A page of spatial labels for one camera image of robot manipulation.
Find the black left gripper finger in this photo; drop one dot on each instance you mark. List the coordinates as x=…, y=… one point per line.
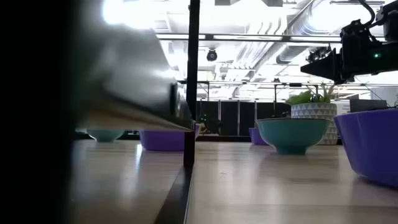
x=124, y=77

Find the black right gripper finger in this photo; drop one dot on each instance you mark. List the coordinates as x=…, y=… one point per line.
x=325, y=68

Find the teal flower-print ceramic bowl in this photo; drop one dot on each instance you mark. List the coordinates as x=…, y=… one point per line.
x=105, y=136
x=292, y=137

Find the purple plastic bowl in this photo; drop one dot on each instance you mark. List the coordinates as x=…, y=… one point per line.
x=373, y=149
x=257, y=137
x=161, y=141

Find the yellow pear-print ceramic bowl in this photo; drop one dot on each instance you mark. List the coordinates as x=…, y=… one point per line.
x=202, y=128

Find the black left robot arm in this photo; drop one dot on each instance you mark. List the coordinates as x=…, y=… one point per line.
x=31, y=124

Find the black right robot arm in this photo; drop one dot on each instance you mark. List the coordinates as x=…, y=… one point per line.
x=388, y=59

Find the black rectangular box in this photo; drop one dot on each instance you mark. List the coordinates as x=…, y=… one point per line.
x=368, y=105

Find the succulent in white patterned pot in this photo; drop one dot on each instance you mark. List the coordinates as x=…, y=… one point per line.
x=314, y=121

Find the grey overhead crossbar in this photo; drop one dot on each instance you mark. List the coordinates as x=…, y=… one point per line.
x=248, y=37

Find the black partition panels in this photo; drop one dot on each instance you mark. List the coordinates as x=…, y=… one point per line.
x=230, y=118

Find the black dome ceiling camera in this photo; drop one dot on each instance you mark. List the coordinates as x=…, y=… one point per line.
x=211, y=56

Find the black metal table frame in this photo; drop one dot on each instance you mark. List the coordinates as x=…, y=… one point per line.
x=224, y=138

